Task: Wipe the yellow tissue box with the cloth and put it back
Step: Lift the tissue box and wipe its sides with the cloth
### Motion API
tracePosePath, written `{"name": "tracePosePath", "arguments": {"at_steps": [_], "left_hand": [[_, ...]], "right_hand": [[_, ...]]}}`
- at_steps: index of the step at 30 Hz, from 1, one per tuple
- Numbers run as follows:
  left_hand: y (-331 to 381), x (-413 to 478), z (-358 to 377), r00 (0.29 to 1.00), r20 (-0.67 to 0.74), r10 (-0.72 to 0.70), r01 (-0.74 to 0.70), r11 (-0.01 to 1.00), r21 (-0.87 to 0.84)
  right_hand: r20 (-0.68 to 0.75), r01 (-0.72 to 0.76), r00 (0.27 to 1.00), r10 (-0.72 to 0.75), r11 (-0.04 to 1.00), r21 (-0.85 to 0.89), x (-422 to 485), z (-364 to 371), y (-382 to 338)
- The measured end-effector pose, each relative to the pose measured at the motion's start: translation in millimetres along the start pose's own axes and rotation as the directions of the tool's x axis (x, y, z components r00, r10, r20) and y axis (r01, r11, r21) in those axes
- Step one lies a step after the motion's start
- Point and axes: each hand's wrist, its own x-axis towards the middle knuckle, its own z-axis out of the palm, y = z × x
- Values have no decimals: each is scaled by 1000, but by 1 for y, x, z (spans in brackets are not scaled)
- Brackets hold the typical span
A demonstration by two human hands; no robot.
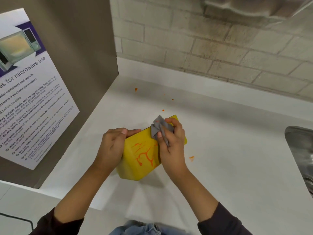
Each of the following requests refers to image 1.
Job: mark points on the person's left hand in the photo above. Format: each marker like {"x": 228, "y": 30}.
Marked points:
{"x": 111, "y": 149}

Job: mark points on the white microwave guidelines poster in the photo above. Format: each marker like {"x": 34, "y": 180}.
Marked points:
{"x": 36, "y": 95}

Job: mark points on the person's blue jeans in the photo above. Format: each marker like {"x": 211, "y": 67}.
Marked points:
{"x": 137, "y": 228}

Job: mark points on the grey cloth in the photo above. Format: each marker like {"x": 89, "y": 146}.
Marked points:
{"x": 156, "y": 129}

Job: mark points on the person's right forearm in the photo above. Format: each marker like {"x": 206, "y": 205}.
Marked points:
{"x": 193, "y": 193}

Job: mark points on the person's right hand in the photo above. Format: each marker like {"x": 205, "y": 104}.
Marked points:
{"x": 174, "y": 159}

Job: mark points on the stainless steel sink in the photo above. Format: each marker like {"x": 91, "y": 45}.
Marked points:
{"x": 300, "y": 141}

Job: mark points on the person's left forearm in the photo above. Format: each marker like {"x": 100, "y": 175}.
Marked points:
{"x": 80, "y": 195}

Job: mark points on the yellow box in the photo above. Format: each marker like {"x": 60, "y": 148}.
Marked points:
{"x": 134, "y": 168}

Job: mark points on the brown cabinet side panel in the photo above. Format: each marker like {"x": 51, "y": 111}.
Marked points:
{"x": 80, "y": 34}

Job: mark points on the white countertop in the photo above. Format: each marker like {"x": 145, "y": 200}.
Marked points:
{"x": 232, "y": 156}

